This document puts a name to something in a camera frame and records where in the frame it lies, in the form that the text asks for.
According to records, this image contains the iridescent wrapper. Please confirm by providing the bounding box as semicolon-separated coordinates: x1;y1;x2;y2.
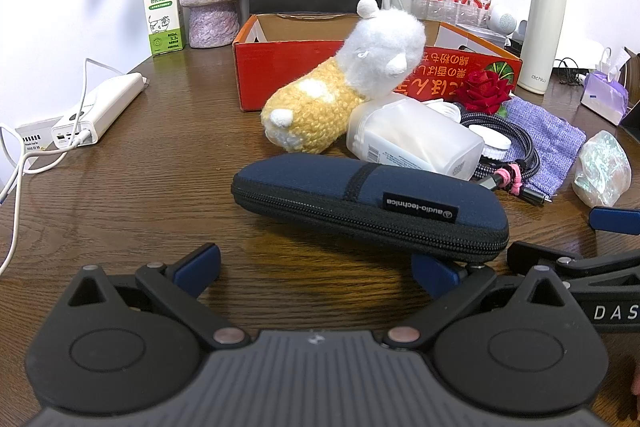
572;130;632;208

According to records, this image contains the braided black white cable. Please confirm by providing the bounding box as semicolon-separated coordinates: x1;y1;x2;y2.
456;109;554;208

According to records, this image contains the navy zippered case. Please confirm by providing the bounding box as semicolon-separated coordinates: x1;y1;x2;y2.
231;154;509;263

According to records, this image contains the purple knitted pouch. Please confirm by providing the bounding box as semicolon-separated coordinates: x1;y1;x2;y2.
502;96;587;197

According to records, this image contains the small white round jar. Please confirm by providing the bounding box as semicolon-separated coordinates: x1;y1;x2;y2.
469;124;512;161

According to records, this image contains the red rose flower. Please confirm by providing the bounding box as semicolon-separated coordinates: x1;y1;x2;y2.
454;70;512;115

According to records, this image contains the yellow white plush alpaca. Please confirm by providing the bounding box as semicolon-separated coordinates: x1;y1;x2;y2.
260;0;426;154

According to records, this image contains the person's right hand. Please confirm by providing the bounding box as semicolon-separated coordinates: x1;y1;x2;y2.
630;366;640;400

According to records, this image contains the purple tissue pack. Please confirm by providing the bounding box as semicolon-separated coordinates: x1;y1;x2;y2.
580;46;628;126

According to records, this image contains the dark picture stand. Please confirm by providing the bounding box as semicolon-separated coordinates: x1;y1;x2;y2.
620;46;640;143

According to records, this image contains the white power strip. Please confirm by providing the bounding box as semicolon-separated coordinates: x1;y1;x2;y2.
51;72;148;150

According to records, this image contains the cream thermos bottle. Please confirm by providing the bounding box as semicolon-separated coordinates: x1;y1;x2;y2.
518;0;566;94

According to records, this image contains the silver tin box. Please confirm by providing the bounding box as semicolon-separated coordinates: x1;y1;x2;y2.
457;24;508;48

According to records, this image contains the grey white round gadget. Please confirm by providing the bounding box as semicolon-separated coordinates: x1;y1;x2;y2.
488;10;527;43

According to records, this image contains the red orange cardboard box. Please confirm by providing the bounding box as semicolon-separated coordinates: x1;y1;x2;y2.
233;14;522;112

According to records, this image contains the clear glass cup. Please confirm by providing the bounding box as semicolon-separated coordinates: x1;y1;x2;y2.
390;0;413;14

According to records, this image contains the green white milk carton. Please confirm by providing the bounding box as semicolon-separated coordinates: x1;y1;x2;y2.
143;0;186;55

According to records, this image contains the black thin cable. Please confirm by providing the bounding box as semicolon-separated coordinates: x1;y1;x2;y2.
552;56;594;88

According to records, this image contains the white power cable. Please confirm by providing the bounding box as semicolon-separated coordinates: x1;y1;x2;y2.
0;57;126;277

